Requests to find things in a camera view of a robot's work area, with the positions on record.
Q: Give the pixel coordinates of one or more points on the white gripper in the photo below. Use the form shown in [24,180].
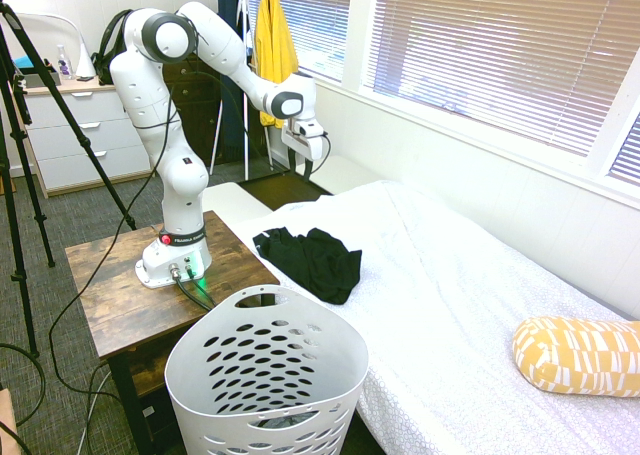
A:
[312,142]

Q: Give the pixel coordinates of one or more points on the black clothing pile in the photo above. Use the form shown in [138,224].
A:
[320,265]

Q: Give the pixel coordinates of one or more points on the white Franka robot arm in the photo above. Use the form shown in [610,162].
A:
[175,175]

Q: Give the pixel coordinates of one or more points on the white perforated laundry basket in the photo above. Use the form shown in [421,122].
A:
[350,355]

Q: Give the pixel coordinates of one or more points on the dark bed base panel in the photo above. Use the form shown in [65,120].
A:
[280,190]

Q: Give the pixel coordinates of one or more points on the white mattress cushion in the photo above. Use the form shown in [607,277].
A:
[345,172]
[235,197]

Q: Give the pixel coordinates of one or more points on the white coat rack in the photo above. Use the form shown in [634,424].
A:
[245,145]

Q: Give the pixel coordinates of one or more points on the dark wooden dresser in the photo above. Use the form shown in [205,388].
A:
[200,125]

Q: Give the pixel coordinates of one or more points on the yellow jacket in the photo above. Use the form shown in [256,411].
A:
[275,40]

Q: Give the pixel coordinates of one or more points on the white window blind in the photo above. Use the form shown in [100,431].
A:
[320,25]
[631,155]
[500,50]

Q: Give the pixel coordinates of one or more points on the rustic wooden side table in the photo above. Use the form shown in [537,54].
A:
[120,295]

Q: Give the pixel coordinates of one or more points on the white drawer dresser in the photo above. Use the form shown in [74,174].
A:
[75,165]

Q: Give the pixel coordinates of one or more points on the black backpack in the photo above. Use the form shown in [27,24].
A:
[107,45]

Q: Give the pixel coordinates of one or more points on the white desk lamp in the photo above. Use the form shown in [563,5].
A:
[86,65]

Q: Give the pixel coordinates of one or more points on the clear plastic bottle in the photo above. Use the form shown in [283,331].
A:
[65,67]

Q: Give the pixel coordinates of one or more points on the grey box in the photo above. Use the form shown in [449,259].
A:
[37,81]

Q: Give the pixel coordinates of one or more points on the teal object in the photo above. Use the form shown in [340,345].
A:
[24,65]

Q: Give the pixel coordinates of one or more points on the yellow patterned bolster pillow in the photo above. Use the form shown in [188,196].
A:
[575,355]

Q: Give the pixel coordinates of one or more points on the brown cardboard piece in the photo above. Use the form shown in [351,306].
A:
[5,420]

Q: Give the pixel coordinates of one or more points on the black camera tripod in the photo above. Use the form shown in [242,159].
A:
[85,145]

